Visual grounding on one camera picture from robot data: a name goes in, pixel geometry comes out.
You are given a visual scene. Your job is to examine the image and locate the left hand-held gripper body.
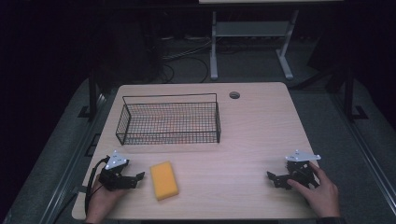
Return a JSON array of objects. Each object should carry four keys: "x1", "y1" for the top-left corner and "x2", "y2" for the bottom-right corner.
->
[{"x1": 98, "y1": 149, "x2": 135, "y2": 191}]

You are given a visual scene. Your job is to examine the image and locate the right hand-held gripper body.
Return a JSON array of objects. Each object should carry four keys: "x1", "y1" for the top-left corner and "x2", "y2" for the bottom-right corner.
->
[{"x1": 279, "y1": 149, "x2": 322, "y2": 189}]

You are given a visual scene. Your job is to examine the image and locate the person's left hand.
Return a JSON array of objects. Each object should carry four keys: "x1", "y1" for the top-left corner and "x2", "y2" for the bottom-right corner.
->
[{"x1": 85, "y1": 177, "x2": 129, "y2": 224}]

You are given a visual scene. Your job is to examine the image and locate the person's right hand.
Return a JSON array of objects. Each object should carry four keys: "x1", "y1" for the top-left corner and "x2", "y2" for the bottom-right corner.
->
[{"x1": 286, "y1": 161, "x2": 341, "y2": 219}]

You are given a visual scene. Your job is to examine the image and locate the yellow sponge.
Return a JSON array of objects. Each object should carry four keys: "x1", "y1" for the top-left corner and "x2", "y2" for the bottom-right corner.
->
[{"x1": 149, "y1": 160, "x2": 180, "y2": 202}]

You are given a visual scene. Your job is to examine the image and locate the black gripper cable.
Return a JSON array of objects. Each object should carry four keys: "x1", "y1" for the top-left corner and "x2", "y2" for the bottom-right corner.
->
[{"x1": 84, "y1": 156, "x2": 110, "y2": 217}]

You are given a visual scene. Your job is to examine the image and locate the black wire basket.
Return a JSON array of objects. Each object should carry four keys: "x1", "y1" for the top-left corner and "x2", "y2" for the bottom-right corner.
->
[{"x1": 115, "y1": 92, "x2": 222, "y2": 147}]

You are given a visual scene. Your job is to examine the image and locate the black metal post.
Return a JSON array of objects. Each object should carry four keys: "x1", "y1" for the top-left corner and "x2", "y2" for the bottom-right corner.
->
[
  {"x1": 342, "y1": 66, "x2": 370, "y2": 123},
  {"x1": 78, "y1": 66, "x2": 101, "y2": 119}
]

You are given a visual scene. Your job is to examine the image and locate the black floor cables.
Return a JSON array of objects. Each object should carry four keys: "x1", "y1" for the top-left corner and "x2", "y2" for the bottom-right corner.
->
[{"x1": 159, "y1": 36, "x2": 213, "y2": 84}]

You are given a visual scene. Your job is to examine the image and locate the white metal table frame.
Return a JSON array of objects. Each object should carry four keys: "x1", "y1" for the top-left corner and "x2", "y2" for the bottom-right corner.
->
[{"x1": 209, "y1": 8, "x2": 300, "y2": 81}]

